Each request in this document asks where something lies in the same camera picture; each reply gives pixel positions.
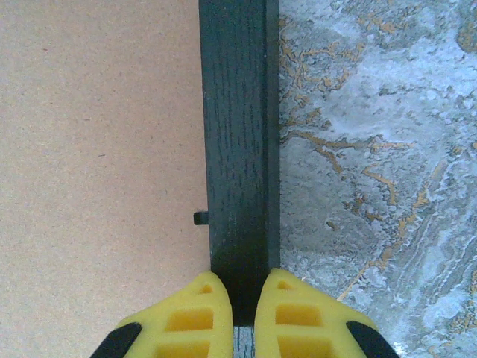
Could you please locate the brown backing board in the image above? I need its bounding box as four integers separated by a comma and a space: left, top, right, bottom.
0, 0, 212, 358

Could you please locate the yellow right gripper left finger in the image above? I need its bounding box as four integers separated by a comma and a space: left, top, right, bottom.
89, 271, 235, 358

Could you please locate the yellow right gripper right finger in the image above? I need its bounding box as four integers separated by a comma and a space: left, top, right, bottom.
254, 267, 402, 358

